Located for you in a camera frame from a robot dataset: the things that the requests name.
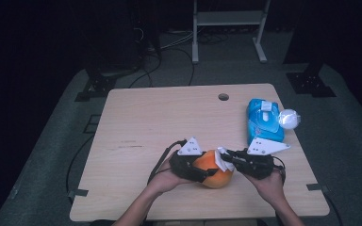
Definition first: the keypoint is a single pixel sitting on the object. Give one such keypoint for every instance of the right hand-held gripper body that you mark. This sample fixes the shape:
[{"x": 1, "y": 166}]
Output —
[{"x": 257, "y": 164}]

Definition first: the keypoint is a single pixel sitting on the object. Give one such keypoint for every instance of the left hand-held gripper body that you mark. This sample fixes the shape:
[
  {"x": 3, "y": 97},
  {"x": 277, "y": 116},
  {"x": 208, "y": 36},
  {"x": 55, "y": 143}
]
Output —
[{"x": 190, "y": 149}]

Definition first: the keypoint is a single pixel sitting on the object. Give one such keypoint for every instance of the orange plush toy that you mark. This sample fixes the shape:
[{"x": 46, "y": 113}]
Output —
[{"x": 217, "y": 180}]

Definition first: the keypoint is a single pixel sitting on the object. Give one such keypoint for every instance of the blue wet wipe pack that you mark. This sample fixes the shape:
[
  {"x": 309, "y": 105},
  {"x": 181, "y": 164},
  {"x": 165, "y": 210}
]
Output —
[{"x": 264, "y": 125}]

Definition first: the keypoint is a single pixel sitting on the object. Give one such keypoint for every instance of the person's right hand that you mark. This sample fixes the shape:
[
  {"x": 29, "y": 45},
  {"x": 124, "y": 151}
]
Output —
[{"x": 271, "y": 188}]

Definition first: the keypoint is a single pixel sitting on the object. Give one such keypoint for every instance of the person's left hand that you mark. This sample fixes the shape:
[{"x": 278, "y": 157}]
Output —
[{"x": 166, "y": 179}]

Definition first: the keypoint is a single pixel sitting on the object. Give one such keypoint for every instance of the dark tape strip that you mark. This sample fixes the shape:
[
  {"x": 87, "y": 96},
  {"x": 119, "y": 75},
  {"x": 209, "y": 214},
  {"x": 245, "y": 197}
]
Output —
[
  {"x": 78, "y": 192},
  {"x": 316, "y": 187}
]

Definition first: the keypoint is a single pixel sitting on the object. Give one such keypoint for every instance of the black stand base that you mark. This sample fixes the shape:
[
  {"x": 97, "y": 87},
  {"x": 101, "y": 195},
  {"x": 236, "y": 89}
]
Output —
[
  {"x": 99, "y": 84},
  {"x": 309, "y": 84}
]

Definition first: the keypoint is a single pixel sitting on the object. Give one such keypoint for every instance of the white metal stand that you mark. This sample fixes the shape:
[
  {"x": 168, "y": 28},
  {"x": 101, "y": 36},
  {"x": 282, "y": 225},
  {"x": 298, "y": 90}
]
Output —
[{"x": 229, "y": 18}]

